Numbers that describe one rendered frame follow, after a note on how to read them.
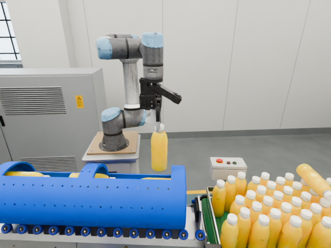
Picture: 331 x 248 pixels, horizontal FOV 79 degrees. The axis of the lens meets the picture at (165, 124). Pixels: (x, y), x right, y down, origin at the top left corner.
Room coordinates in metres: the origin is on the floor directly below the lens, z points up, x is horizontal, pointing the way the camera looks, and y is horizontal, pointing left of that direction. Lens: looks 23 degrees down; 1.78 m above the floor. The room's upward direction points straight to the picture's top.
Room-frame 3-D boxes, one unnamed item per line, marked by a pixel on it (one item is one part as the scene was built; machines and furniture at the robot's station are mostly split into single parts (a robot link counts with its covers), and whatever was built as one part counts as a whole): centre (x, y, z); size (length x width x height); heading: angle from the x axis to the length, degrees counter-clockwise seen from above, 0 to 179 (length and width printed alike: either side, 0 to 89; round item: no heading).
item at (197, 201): (0.75, -0.16, 0.99); 0.10 x 0.02 x 0.12; 178
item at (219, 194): (0.83, -0.28, 1.00); 0.07 x 0.07 x 0.19
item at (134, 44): (0.85, 0.10, 1.74); 0.11 x 0.11 x 0.08; 20
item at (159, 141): (0.76, 0.03, 1.34); 0.07 x 0.07 x 0.19
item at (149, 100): (0.76, 0.05, 1.58); 0.09 x 0.08 x 0.12; 88
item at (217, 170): (1.03, -0.37, 1.05); 0.20 x 0.10 x 0.10; 88
